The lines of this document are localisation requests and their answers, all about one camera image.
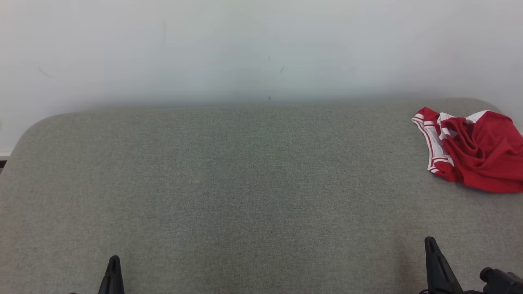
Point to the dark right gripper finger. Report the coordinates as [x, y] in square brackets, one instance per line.
[433, 273]
[449, 281]

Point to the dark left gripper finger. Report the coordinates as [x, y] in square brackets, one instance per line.
[107, 281]
[119, 281]

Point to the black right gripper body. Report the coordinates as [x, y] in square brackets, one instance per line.
[474, 292]

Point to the red and white garment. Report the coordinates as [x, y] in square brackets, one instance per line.
[486, 155]

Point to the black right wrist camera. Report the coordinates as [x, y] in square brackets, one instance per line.
[502, 281]

